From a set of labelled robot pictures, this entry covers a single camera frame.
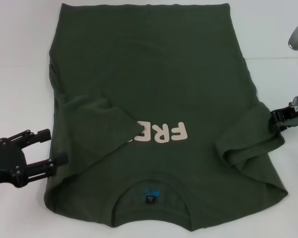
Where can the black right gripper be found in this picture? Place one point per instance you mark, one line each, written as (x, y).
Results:
(294, 116)

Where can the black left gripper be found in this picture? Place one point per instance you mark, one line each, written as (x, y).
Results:
(7, 163)

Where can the dark green FREE t-shirt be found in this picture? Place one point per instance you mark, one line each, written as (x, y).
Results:
(164, 74)

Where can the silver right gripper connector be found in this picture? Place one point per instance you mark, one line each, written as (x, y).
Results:
(296, 101)

